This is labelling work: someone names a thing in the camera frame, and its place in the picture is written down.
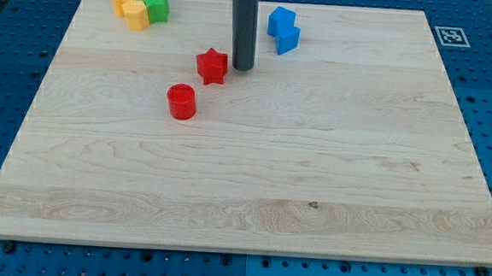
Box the green star block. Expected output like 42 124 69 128
142 0 170 24

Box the yellow hexagon block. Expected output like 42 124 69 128
122 0 150 31

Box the red cylinder block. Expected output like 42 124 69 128
167 84 196 120

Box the red star block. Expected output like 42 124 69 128
196 48 228 85

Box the white fiducial marker tag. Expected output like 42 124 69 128
435 26 470 48

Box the light wooden board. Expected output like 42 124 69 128
0 0 492 267

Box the blue angular block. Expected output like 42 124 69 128
275 24 301 56

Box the blue cube block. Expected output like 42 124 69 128
267 6 296 37

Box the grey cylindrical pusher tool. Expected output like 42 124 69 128
231 0 259 71

